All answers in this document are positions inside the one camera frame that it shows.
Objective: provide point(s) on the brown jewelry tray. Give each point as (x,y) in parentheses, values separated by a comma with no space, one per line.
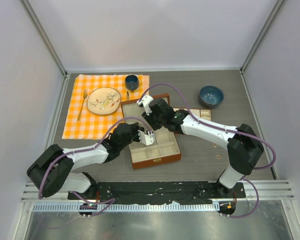
(202,113)

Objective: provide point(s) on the gold knife on cloth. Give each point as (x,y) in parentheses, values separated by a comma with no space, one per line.
(127,96)

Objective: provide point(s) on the white slotted cable duct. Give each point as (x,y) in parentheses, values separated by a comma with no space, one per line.
(122,208)

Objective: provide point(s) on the blue ceramic bowl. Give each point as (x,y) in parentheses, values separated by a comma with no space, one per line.
(210,96)

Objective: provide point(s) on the orange white checkered cloth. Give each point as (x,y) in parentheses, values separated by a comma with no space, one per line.
(91,126)

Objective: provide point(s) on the small dark blue cup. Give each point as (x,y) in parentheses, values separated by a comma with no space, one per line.
(131,82)

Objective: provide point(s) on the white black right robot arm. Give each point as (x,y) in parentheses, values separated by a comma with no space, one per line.
(243,148)

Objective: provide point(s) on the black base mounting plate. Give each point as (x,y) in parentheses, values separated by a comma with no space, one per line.
(164,192)

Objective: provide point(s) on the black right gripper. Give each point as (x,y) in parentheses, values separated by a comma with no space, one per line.
(148,119)

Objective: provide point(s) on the brown jewelry box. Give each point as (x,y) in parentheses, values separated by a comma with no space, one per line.
(164,149)

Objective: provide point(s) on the beige floral ceramic plate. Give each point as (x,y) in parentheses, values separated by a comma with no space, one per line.
(103,101)

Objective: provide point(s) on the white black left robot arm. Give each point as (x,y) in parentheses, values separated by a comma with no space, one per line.
(56,165)

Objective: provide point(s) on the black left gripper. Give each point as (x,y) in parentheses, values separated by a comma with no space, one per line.
(136,127)

